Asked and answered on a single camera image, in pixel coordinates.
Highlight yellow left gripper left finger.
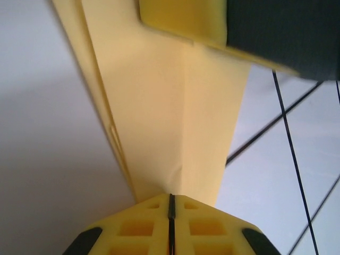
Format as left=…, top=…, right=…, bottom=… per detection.
left=62, top=193, right=173, bottom=255

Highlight yellow cloth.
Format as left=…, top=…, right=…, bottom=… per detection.
left=50, top=0, right=252, bottom=210

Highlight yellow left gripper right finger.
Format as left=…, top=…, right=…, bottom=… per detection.
left=169, top=194, right=278, bottom=255

